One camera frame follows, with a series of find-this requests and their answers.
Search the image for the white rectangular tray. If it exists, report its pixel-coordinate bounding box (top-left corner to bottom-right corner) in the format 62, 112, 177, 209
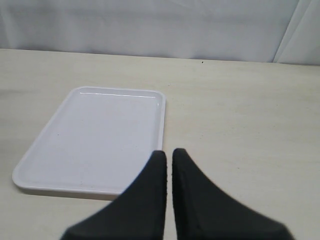
12, 86, 166, 198

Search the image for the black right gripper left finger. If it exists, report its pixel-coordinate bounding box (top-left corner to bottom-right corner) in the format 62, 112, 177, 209
61, 150, 167, 240

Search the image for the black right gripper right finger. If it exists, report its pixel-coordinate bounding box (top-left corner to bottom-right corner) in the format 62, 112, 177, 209
172, 148, 294, 240

